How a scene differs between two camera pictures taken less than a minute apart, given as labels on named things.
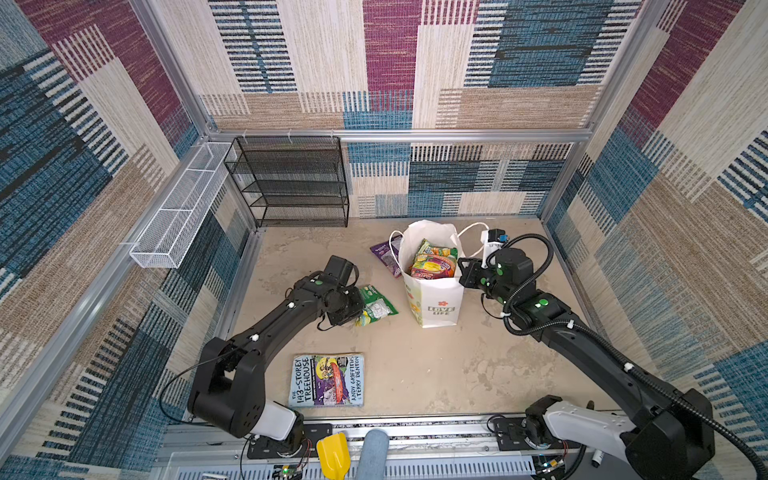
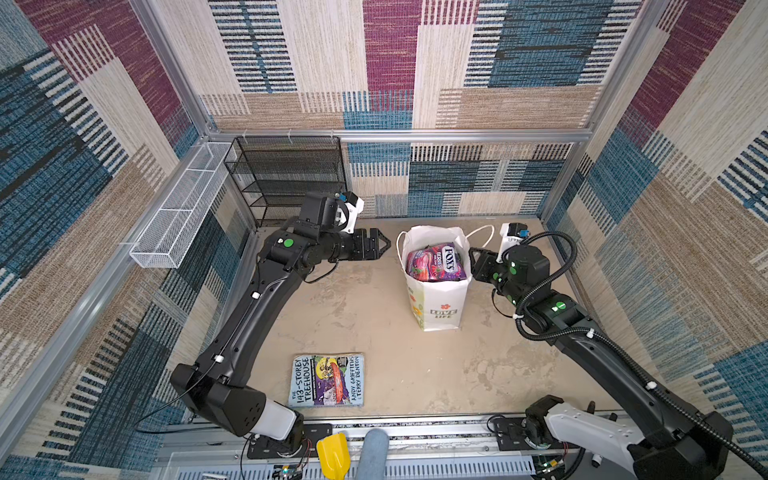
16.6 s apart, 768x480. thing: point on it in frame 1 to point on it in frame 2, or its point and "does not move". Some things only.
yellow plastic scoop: (334, 456) does not move
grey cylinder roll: (374, 455) does not move
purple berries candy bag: (384, 252) to (436, 262)
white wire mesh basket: (162, 242) does not move
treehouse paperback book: (332, 379) does not move
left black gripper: (358, 304) to (373, 253)
